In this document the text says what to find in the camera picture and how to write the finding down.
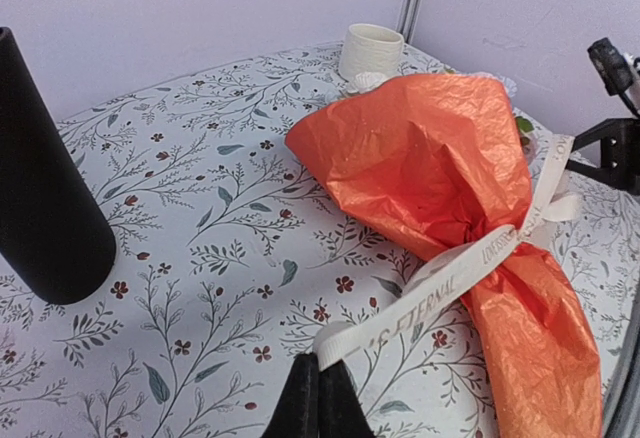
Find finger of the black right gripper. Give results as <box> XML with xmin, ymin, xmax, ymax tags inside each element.
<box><xmin>572</xmin><ymin>120</ymin><xmax>639</xmax><ymax>188</ymax></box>

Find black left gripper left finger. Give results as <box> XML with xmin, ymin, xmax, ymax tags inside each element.
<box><xmin>262</xmin><ymin>353</ymin><xmax>319</xmax><ymax>438</ymax></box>

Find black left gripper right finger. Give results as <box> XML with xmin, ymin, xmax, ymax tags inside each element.
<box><xmin>319</xmin><ymin>361</ymin><xmax>375</xmax><ymax>438</ymax></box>

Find cream printed ribbon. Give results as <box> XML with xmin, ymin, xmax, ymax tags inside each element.
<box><xmin>313</xmin><ymin>135</ymin><xmax>581</xmax><ymax>371</ymax></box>

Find orange wrapping paper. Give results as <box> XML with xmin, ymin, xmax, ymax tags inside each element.
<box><xmin>285</xmin><ymin>74</ymin><xmax>602</xmax><ymax>437</ymax></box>

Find artificial flower bouquet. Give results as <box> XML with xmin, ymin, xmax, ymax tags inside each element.
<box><xmin>329</xmin><ymin>70</ymin><xmax>539</xmax><ymax>164</ymax></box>

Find tall black vase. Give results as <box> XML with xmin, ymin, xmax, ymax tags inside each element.
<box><xmin>1</xmin><ymin>27</ymin><xmax>117</xmax><ymax>305</ymax></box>

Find cream ceramic mug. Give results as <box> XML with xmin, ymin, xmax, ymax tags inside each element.
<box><xmin>338</xmin><ymin>23</ymin><xmax>405</xmax><ymax>81</ymax></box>

